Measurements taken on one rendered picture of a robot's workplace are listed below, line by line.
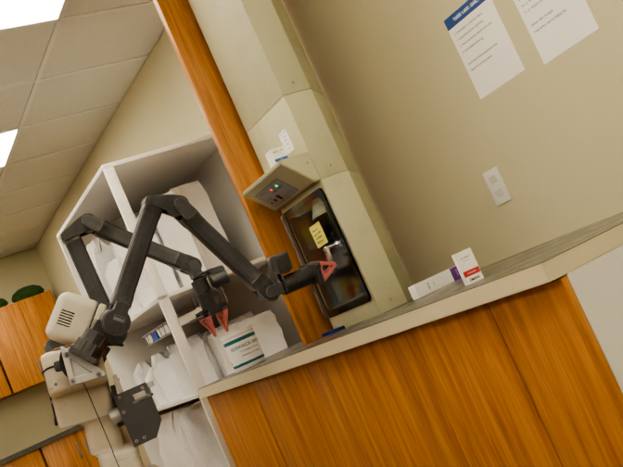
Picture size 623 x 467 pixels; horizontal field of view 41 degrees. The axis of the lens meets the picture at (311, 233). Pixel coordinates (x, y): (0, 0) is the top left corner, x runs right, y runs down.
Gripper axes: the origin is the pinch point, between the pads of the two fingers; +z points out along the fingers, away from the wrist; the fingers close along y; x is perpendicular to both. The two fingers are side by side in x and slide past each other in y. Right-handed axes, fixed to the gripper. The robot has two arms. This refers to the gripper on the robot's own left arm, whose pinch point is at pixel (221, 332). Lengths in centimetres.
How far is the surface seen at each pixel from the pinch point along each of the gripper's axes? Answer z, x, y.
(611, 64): -20, -129, 76
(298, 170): -36, -46, 27
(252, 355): 12.3, 26.8, 19.4
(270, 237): -23.5, -9.2, 27.6
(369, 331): 17, -83, 3
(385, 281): 7, -46, 39
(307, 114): -53, -46, 39
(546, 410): 46, -130, 6
